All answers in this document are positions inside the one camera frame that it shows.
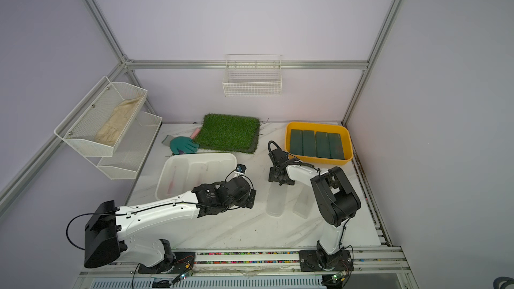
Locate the yellow plastic storage box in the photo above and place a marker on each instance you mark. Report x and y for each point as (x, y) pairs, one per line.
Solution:
(328, 128)

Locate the green artificial grass mat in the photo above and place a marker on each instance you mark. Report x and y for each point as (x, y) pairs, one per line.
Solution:
(229, 133)

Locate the upper white mesh shelf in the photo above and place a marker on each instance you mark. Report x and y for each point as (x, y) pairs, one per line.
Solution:
(80, 127)

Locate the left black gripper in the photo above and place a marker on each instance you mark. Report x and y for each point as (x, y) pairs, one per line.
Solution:
(245, 203)

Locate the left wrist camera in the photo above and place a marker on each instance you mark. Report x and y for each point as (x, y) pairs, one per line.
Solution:
(240, 169)

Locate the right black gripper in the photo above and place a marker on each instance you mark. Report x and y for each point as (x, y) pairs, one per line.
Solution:
(273, 176)

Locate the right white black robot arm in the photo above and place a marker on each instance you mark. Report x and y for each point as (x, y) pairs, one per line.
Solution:
(336, 199)

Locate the beige cloth in shelf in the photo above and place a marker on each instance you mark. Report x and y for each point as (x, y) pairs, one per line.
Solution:
(111, 131)

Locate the white wire wall basket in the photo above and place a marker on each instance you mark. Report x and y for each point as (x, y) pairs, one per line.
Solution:
(252, 75)

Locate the clear pencil case with pink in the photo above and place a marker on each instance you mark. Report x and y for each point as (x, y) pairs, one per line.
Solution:
(177, 177)

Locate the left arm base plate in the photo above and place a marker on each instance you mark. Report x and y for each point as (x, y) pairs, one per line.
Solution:
(178, 263)

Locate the lower white mesh shelf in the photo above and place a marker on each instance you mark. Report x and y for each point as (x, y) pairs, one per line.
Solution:
(128, 158)

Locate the white mesh shelf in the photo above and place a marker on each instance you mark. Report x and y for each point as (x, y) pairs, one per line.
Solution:
(128, 158)
(80, 127)

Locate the green rubber glove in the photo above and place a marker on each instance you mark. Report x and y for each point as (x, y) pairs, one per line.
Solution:
(180, 145)

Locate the white plastic storage box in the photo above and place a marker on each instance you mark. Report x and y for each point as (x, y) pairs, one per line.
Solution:
(160, 193)

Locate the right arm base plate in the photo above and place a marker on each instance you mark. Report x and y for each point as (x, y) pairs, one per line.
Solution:
(319, 261)

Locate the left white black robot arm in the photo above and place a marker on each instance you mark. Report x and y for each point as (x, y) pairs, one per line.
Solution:
(122, 234)

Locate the pink object behind box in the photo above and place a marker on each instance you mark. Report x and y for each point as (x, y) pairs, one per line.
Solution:
(195, 133)

